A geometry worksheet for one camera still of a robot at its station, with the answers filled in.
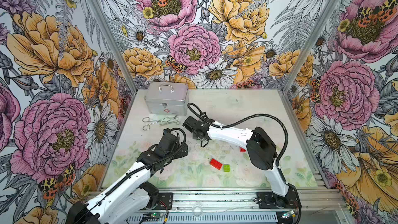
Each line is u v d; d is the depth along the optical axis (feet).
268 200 2.40
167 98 3.19
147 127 3.32
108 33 2.93
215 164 2.77
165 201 2.44
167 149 2.02
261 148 1.73
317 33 2.94
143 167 1.70
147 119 3.45
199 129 2.16
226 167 2.77
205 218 2.55
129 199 1.87
